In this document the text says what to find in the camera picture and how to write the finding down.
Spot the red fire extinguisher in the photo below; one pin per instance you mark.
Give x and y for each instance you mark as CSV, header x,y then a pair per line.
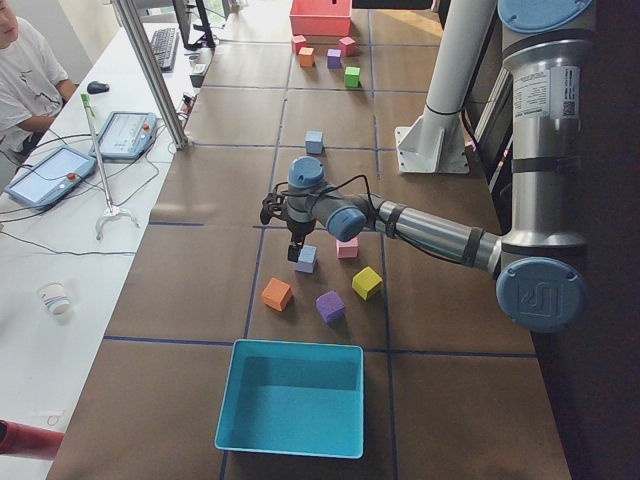
x,y
27,441

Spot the orange foam block left side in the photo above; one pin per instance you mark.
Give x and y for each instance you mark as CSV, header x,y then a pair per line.
x,y
277,294

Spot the person in white shirt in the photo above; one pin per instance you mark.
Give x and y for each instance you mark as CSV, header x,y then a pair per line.
x,y
34,85

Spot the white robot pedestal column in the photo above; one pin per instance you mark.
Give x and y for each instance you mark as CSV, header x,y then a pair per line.
x,y
434,143

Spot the orange foam block right side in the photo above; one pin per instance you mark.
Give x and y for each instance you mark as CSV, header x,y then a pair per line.
x,y
306,57

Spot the purple foam block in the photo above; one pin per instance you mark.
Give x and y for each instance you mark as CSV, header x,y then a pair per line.
x,y
334,59
330,306

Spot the paper cup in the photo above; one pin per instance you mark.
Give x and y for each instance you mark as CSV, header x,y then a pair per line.
x,y
54,298

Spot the light blue foam block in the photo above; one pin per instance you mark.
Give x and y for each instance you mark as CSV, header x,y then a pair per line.
x,y
314,142

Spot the purple foam block right side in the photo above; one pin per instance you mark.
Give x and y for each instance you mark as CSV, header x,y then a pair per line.
x,y
334,59

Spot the black computer mouse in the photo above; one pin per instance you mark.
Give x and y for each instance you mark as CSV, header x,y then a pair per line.
x,y
96,87

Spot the purple foam block left side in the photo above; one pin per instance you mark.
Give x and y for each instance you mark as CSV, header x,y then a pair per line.
x,y
330,306

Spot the red foam block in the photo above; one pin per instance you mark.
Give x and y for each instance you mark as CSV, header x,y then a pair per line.
x,y
298,42

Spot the pink plastic bin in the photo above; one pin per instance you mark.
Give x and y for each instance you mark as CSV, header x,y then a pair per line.
x,y
321,17

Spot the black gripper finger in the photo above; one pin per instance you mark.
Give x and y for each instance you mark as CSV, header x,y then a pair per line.
x,y
293,252

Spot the green foam block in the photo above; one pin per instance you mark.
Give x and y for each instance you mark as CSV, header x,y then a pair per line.
x,y
352,77

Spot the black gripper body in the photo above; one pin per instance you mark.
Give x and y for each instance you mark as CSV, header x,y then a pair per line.
x,y
300,228

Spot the yellow foam block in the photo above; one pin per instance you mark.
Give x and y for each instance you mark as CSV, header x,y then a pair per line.
x,y
366,283

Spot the aluminium frame post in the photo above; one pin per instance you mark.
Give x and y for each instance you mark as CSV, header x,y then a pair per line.
x,y
137,35

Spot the magenta foam block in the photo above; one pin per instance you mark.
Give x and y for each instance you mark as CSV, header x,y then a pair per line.
x,y
347,46

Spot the teach pendant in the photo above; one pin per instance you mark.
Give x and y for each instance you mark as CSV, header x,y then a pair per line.
x,y
125,136
55,176

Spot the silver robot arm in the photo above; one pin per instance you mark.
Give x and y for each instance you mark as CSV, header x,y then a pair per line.
x,y
536,265

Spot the black monitor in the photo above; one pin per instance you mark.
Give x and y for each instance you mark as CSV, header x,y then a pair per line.
x,y
194,25

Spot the black keyboard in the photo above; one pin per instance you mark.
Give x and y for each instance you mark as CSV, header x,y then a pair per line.
x,y
164,44

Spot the teach pendant far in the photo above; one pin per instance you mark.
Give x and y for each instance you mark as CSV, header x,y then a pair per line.
x,y
125,136

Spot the orange foam block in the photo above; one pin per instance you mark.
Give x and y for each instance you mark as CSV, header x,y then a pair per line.
x,y
277,294
306,57

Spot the teach pendant near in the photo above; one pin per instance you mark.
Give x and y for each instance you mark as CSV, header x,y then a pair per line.
x,y
55,176

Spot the teal plastic bin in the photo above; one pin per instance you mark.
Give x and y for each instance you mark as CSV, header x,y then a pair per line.
x,y
293,398

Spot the pink foam block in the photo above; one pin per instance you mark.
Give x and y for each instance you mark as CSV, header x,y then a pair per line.
x,y
347,249

